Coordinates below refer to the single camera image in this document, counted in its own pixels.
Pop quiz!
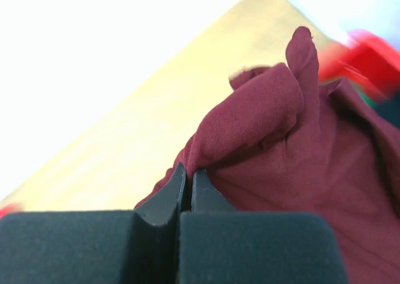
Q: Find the red plastic bin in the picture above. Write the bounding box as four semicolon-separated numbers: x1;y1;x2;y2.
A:
318;31;399;101

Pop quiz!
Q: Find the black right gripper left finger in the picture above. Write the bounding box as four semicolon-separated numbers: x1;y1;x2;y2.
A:
1;165;186;283

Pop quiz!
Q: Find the maroon t shirt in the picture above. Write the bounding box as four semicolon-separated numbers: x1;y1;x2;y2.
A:
139;27;399;283

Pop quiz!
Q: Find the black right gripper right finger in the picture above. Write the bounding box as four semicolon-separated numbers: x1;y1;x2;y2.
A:
178;170;348;283

